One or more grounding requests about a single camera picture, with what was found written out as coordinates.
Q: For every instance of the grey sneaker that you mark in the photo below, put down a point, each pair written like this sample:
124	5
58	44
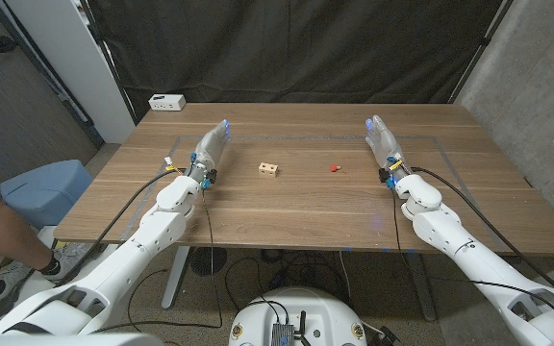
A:
3	288
67	259

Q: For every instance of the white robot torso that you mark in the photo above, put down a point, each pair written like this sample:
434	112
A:
325	312

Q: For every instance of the blue padded stool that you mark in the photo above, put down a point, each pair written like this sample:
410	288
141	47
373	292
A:
46	192

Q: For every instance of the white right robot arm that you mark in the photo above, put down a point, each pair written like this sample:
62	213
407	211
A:
450	230

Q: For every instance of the grey finned electronics box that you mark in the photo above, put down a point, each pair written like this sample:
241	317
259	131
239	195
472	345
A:
282	334

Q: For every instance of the person's bare leg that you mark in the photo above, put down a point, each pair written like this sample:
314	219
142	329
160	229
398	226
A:
3	226

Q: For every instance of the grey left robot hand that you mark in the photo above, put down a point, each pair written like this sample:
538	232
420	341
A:
209	149

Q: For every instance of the white table leg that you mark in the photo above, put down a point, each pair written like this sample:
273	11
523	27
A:
177	274

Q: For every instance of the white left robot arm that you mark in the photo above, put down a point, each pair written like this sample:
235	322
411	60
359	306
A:
161	230

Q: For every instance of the white power strip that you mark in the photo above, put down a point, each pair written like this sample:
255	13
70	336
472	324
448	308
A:
166	102

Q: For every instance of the black backdrop stand pole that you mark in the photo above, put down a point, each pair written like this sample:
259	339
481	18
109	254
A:
111	65
483	48

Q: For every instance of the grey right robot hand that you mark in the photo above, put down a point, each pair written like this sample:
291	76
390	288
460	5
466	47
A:
385	144

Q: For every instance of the black backdrop curtain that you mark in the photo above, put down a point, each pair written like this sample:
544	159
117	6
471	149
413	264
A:
282	48

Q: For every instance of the black door frame strip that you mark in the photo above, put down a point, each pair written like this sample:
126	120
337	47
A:
46	72

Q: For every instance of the wooden block with holes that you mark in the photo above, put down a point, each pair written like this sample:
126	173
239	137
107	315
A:
268	169

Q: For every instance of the grey table leg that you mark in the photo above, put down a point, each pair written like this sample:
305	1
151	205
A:
421	288

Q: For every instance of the black antenna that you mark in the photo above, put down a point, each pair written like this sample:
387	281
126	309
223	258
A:
302	324

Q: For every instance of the red-headed wooden screw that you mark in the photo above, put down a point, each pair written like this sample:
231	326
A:
334	167

